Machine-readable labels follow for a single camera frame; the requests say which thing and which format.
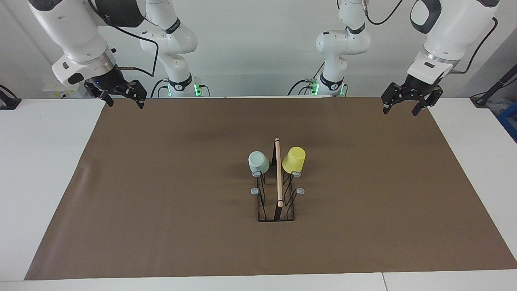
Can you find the black stand pole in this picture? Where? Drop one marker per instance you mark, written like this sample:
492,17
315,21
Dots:
480,100

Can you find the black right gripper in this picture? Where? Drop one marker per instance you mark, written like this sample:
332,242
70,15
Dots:
108,80

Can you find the brown table mat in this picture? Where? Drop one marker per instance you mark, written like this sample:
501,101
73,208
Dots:
181,222

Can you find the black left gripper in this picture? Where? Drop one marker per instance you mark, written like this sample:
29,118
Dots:
422,85

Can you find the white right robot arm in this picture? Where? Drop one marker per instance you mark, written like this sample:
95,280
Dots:
72,28

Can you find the pale green plastic cup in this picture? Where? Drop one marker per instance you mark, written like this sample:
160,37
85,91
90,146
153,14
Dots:
258,162

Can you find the white power box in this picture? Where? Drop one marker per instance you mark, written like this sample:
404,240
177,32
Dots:
54,93

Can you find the yellow plastic cup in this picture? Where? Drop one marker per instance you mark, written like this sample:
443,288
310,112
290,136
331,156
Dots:
294,160

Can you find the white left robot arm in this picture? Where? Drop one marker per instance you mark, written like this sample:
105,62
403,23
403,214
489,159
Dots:
456,28

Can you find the black table clamp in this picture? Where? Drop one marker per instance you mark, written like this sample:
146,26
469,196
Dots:
10,104

